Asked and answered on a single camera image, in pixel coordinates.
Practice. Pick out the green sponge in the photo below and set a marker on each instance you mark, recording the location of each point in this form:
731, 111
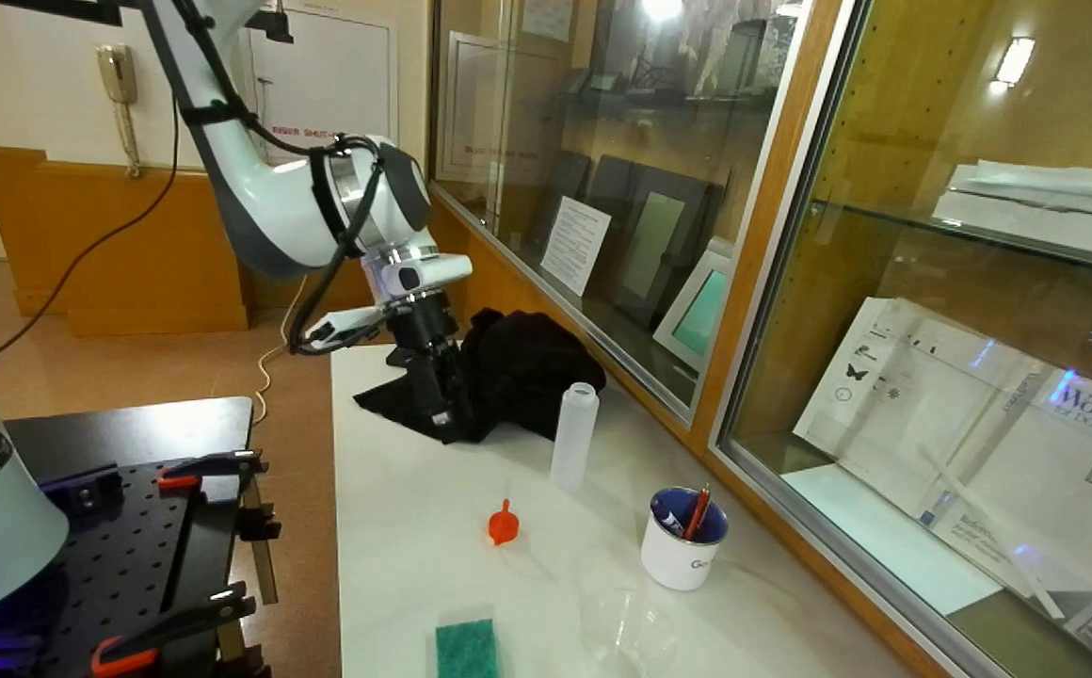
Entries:
468, 648

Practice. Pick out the wall telephone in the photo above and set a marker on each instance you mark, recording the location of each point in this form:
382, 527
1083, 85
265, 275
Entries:
119, 81

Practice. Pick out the black cloth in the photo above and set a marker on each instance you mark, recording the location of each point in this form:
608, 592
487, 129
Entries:
516, 370

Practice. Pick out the red pen in cup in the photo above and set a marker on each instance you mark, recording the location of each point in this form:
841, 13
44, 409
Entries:
702, 500

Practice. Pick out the white cup blue interior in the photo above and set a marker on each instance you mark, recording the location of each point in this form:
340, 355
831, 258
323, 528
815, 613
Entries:
663, 557

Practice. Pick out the white placard in showcase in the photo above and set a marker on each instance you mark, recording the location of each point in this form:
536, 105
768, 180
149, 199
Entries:
575, 243

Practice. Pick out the white booklet in showcase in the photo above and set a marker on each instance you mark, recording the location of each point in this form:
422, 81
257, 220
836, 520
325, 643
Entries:
973, 437

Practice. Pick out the orange-handled clamp rear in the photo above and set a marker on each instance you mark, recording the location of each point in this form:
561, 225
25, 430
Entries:
178, 479

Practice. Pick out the orange bottle cap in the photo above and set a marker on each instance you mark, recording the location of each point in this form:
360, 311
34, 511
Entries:
501, 527

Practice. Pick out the orange-handled clamp front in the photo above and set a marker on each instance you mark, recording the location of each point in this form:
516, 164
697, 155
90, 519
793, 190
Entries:
142, 655

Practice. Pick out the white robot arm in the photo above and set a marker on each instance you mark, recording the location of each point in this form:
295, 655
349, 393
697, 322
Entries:
357, 199

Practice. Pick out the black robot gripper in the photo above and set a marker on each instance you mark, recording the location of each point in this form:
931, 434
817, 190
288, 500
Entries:
411, 284

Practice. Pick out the orange-handled clamp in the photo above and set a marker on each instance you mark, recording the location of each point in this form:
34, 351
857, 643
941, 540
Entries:
178, 479
142, 655

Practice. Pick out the black perforated mounting board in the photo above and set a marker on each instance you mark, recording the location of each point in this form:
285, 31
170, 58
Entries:
129, 553

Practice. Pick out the teal framed picture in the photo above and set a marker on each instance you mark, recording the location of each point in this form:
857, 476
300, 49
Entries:
689, 322

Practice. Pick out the translucent white squeeze bottle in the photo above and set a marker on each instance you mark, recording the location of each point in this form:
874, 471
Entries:
575, 434

